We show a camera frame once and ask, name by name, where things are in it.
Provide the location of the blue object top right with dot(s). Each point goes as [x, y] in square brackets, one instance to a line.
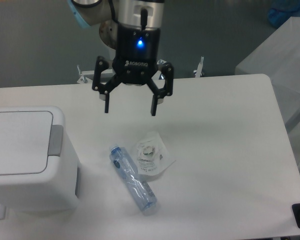
[276, 17]

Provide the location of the white push-lid trash can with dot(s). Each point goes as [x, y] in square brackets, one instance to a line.
[39, 167]

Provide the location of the white covered side table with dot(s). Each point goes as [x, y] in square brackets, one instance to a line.
[278, 57]

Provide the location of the clear plastic wrapper bag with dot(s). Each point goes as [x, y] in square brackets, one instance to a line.
[151, 155]

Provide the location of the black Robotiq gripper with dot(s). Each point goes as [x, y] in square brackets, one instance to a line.
[137, 55]

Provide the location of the clear plastic water bottle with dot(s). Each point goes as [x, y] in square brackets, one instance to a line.
[137, 186]

